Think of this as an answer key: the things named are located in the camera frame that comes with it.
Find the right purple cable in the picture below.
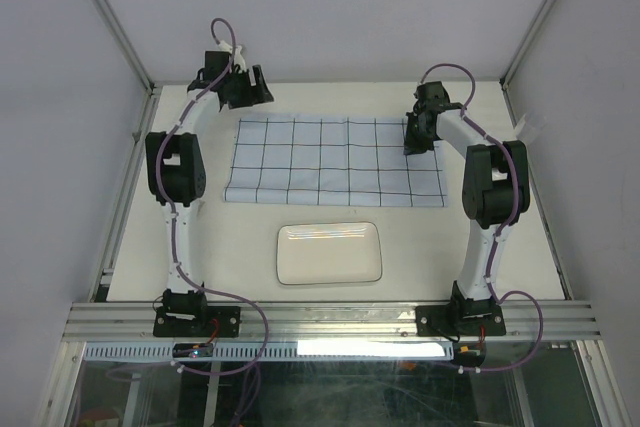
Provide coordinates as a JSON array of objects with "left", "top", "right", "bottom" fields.
[{"left": 419, "top": 63, "right": 545, "bottom": 374}]

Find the purple cable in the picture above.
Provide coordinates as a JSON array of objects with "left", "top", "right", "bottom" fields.
[
  {"left": 419, "top": 63, "right": 545, "bottom": 374},
  {"left": 104, "top": 18, "right": 269, "bottom": 427}
]

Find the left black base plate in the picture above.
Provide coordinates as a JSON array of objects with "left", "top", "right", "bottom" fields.
[{"left": 152, "top": 306, "right": 241, "bottom": 339}]

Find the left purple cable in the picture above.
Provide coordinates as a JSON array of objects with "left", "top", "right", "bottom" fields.
[{"left": 104, "top": 18, "right": 269, "bottom": 427}]

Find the white slotted cable duct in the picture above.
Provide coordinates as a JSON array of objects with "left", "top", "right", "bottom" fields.
[{"left": 85, "top": 339, "right": 454, "bottom": 363}]

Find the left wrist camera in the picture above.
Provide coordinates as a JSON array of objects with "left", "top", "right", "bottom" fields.
[{"left": 217, "top": 40, "right": 248, "bottom": 72}]

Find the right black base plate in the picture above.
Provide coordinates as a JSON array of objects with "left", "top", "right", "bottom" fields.
[{"left": 415, "top": 304, "right": 506, "bottom": 340}]

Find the left aluminium frame post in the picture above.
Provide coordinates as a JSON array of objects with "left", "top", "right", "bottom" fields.
[{"left": 91, "top": 0, "right": 155, "bottom": 94}]

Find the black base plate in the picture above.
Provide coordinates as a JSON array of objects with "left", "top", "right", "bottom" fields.
[
  {"left": 415, "top": 304, "right": 506, "bottom": 340},
  {"left": 152, "top": 306, "right": 241, "bottom": 339}
]

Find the white rectangular plate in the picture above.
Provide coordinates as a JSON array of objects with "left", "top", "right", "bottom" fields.
[{"left": 276, "top": 222, "right": 383, "bottom": 286}]

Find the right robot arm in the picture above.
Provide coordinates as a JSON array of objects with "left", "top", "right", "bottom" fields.
[{"left": 404, "top": 82, "right": 530, "bottom": 334}]

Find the aluminium frame post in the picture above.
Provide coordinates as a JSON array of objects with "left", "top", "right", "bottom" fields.
[
  {"left": 499, "top": 0, "right": 587, "bottom": 91},
  {"left": 91, "top": 0, "right": 155, "bottom": 94}
]

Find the blue checkered cloth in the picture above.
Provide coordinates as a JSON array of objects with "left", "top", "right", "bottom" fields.
[{"left": 223, "top": 114, "right": 448, "bottom": 208}]

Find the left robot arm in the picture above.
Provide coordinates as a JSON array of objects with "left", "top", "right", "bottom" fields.
[{"left": 145, "top": 46, "right": 273, "bottom": 336}]

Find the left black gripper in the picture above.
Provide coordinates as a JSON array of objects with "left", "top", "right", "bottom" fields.
[{"left": 225, "top": 65, "right": 274, "bottom": 109}]

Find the right aluminium frame post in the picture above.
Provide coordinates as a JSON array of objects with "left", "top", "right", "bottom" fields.
[{"left": 499, "top": 0, "right": 587, "bottom": 91}]

